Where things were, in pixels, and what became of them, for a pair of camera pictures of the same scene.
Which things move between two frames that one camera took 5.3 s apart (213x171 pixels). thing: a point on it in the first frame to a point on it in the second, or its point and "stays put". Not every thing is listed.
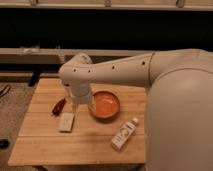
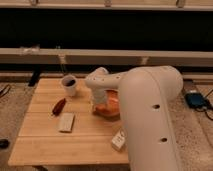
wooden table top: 57,132 stays put
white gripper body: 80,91 to 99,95
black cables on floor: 5,92 stays put
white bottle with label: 123,134 stays put
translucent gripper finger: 75,107 to 95,106
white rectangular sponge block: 67,121 stays put
